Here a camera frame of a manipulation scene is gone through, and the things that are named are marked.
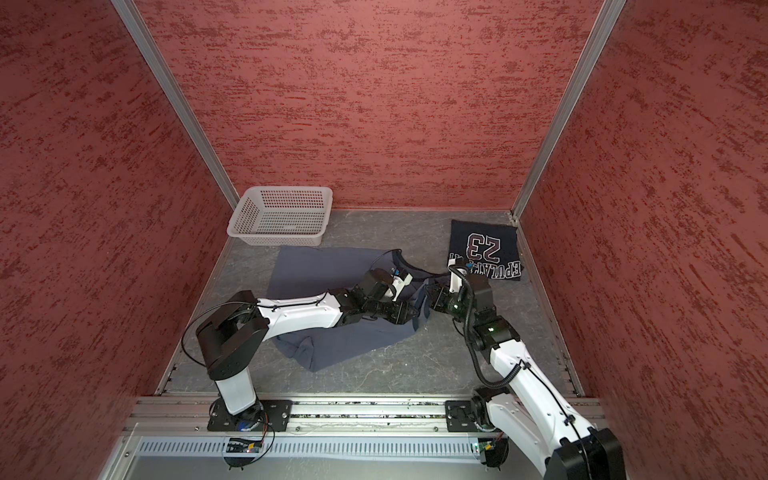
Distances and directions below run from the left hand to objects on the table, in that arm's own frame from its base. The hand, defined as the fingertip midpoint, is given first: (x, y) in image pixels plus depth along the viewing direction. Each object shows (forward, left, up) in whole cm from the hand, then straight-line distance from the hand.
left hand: (412, 316), depth 84 cm
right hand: (+3, -2, +8) cm, 9 cm away
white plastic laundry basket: (+40, +48, -1) cm, 62 cm away
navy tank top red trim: (+29, -28, -6) cm, 41 cm away
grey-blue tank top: (+22, +29, -10) cm, 38 cm away
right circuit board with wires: (-31, -20, -10) cm, 38 cm away
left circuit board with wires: (-32, +43, -12) cm, 55 cm away
